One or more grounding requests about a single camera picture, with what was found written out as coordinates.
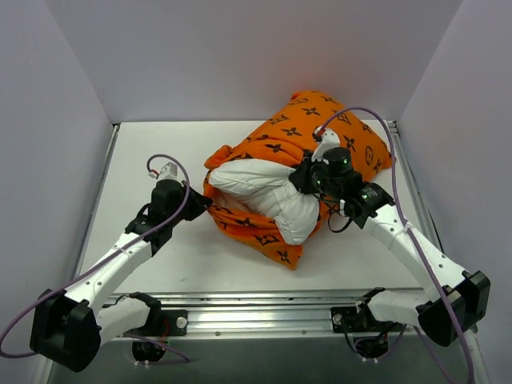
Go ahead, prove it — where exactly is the white pillow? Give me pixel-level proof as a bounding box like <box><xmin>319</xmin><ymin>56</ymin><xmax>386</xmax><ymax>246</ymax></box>
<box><xmin>209</xmin><ymin>158</ymin><xmax>320</xmax><ymax>246</ymax></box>

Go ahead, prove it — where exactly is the orange patterned pillowcase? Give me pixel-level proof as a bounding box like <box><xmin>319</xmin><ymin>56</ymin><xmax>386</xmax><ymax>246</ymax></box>
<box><xmin>203</xmin><ymin>90</ymin><xmax>392</xmax><ymax>270</ymax></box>

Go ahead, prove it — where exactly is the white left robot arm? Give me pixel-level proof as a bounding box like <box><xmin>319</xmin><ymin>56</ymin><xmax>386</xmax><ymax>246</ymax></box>
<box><xmin>30</xmin><ymin>179</ymin><xmax>213</xmax><ymax>372</ymax></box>

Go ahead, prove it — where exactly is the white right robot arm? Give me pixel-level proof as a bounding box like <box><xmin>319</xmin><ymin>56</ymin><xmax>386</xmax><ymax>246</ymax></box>
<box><xmin>289</xmin><ymin>147</ymin><xmax>491</xmax><ymax>346</ymax></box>

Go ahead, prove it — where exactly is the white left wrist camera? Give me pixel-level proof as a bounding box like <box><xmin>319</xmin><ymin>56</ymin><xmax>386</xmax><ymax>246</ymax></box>
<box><xmin>156</xmin><ymin>162</ymin><xmax>178</xmax><ymax>181</ymax></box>

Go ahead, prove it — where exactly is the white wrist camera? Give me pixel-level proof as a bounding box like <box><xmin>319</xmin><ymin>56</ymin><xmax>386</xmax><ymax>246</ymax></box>
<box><xmin>156</xmin><ymin>162</ymin><xmax>178</xmax><ymax>181</ymax></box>
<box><xmin>312</xmin><ymin>126</ymin><xmax>340</xmax><ymax>162</ymax></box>

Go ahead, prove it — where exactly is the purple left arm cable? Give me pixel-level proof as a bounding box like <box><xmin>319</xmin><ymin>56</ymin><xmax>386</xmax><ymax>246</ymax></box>
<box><xmin>0</xmin><ymin>154</ymin><xmax>191</xmax><ymax>366</ymax></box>

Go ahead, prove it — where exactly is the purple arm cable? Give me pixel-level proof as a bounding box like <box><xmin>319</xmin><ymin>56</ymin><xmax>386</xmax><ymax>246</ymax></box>
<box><xmin>315</xmin><ymin>106</ymin><xmax>476</xmax><ymax>384</ymax></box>
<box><xmin>0</xmin><ymin>154</ymin><xmax>191</xmax><ymax>366</ymax></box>

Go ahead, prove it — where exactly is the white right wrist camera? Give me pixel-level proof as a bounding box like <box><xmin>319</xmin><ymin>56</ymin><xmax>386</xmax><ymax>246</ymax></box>
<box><xmin>312</xmin><ymin>126</ymin><xmax>340</xmax><ymax>162</ymax></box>

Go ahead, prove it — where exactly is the aluminium table edge rail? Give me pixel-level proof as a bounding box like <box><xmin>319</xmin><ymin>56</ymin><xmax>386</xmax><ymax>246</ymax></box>
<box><xmin>73</xmin><ymin>123</ymin><xmax>121</xmax><ymax>278</ymax></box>

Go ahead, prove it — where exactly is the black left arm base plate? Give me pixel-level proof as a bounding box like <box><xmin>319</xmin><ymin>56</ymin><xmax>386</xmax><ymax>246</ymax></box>
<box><xmin>126</xmin><ymin>309</ymin><xmax>189</xmax><ymax>338</ymax></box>

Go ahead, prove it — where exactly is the aluminium front mounting rail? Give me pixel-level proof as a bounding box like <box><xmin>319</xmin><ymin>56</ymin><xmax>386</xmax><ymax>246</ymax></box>
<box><xmin>95</xmin><ymin>287</ymin><xmax>479</xmax><ymax>343</ymax></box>

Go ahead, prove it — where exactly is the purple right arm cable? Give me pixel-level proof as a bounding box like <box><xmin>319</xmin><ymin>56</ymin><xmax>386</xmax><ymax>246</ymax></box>
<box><xmin>315</xmin><ymin>106</ymin><xmax>476</xmax><ymax>384</ymax></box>

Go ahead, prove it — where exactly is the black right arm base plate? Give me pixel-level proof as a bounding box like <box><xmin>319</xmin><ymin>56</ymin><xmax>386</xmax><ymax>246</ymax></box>
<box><xmin>330</xmin><ymin>306</ymin><xmax>402</xmax><ymax>334</ymax></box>

